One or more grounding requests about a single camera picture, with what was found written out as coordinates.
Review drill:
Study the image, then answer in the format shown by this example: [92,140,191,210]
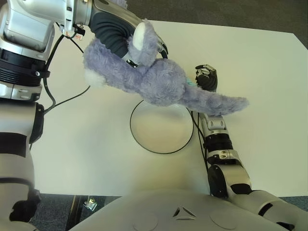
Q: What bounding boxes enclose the black table leg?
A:
[67,194,81,229]

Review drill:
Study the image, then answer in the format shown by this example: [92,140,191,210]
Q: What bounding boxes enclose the grey robot torso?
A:
[64,189,308,231]

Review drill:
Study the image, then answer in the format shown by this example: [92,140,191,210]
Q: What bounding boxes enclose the silver table bracket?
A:
[83,196,98,210]

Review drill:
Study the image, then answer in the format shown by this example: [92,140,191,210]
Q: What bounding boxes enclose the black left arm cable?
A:
[28,21,91,150]

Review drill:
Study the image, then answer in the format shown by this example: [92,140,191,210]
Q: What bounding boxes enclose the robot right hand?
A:
[194,64,218,93]

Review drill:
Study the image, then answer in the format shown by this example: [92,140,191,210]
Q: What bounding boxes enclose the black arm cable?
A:
[28,21,91,150]
[191,112,215,195]

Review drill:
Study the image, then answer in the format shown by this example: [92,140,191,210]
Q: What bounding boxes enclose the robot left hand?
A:
[72,0,169,68]

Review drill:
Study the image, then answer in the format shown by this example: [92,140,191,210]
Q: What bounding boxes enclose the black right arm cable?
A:
[191,112,215,195]

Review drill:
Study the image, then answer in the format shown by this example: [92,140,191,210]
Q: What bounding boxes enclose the white plate black rim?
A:
[129,100,194,154]

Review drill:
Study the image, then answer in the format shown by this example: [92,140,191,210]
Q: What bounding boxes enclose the purple plush bunny doll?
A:
[83,19,250,117]

